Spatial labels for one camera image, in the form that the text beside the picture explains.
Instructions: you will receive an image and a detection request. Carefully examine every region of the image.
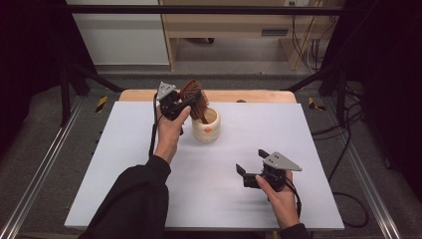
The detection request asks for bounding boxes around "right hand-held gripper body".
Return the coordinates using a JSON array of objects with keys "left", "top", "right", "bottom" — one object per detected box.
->
[{"left": 243, "top": 151, "right": 303, "bottom": 193}]

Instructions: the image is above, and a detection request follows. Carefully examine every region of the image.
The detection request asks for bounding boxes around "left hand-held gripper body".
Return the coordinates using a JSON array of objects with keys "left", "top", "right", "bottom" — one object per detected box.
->
[{"left": 156, "top": 82, "right": 183, "bottom": 121}]

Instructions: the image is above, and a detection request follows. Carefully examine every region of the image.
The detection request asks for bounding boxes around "wooden paddle hairbrush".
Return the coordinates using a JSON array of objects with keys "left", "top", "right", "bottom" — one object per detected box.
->
[{"left": 179, "top": 79, "right": 210, "bottom": 125}]

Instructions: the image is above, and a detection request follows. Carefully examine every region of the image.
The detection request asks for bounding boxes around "cream ringed cup orange duck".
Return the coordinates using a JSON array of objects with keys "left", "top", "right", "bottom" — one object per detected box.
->
[{"left": 191, "top": 107, "right": 222, "bottom": 144}]

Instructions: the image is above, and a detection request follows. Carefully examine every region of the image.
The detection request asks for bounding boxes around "person's left hand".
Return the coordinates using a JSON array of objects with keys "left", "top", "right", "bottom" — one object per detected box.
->
[{"left": 153, "top": 106, "right": 192, "bottom": 165}]

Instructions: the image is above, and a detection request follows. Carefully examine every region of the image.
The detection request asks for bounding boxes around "person's right hand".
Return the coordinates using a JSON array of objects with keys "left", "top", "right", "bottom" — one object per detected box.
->
[{"left": 255, "top": 174, "right": 302, "bottom": 230}]

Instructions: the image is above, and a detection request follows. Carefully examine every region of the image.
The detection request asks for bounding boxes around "office chair base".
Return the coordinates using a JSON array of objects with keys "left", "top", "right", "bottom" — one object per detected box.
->
[{"left": 185, "top": 37, "right": 216, "bottom": 45}]

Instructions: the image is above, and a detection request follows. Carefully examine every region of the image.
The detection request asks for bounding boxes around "yellow black floor tape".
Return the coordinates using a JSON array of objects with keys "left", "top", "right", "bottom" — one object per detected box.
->
[
  {"left": 95, "top": 96, "right": 109, "bottom": 114},
  {"left": 308, "top": 97, "right": 328, "bottom": 113}
]

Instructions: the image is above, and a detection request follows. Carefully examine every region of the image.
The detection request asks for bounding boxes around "white cabinet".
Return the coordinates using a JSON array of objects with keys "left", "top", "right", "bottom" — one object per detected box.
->
[{"left": 66, "top": 0, "right": 170, "bottom": 66}]

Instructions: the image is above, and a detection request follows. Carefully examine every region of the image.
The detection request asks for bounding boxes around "light wooden desk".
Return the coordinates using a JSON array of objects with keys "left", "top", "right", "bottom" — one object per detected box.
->
[{"left": 158, "top": 0, "right": 346, "bottom": 72}]

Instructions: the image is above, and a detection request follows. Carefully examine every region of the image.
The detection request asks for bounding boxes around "white power strip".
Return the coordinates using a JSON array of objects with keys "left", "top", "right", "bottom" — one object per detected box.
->
[{"left": 284, "top": 0, "right": 312, "bottom": 8}]

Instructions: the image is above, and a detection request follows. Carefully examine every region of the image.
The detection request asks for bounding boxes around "black curtain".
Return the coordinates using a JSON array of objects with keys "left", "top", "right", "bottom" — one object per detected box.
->
[
  {"left": 0, "top": 0, "right": 98, "bottom": 157},
  {"left": 320, "top": 0, "right": 422, "bottom": 194}
]

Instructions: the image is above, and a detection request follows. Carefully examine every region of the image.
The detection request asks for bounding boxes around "left hand-held gripper cable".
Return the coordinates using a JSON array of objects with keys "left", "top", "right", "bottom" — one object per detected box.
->
[{"left": 147, "top": 93, "right": 159, "bottom": 159}]

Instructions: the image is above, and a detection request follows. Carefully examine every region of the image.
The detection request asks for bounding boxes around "hand-held gripper cable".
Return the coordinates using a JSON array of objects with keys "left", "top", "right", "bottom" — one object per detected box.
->
[
  {"left": 147, "top": 93, "right": 159, "bottom": 159},
  {"left": 285, "top": 178, "right": 304, "bottom": 219}
]

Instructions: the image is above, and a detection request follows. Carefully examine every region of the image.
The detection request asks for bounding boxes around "right hand-held gripper cable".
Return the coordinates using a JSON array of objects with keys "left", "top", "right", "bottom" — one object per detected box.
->
[{"left": 285, "top": 178, "right": 304, "bottom": 219}]

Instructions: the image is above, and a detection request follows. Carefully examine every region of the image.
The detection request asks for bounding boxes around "black floor cable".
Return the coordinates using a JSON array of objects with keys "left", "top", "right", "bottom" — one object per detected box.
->
[{"left": 312, "top": 83, "right": 370, "bottom": 229}]

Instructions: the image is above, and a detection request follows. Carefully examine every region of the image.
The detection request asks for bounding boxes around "black horizontal frame bar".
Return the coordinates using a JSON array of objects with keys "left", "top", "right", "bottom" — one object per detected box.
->
[{"left": 66, "top": 4, "right": 346, "bottom": 16}]

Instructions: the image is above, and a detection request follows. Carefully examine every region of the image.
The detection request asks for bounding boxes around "black metal frame stand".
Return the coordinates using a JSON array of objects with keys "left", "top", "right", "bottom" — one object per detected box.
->
[
  {"left": 59, "top": 62, "right": 125, "bottom": 127},
  {"left": 282, "top": 62, "right": 348, "bottom": 127}
]

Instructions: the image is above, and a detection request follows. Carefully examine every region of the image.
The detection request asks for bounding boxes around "aluminium floor rail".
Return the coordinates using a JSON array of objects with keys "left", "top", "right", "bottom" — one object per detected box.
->
[
  {"left": 0, "top": 99, "right": 85, "bottom": 239},
  {"left": 344, "top": 138, "right": 403, "bottom": 239}
]

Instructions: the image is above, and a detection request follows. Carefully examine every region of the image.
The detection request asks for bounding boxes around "black wall cable bundle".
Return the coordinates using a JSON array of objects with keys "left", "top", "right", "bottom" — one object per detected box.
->
[{"left": 290, "top": 2, "right": 334, "bottom": 73}]

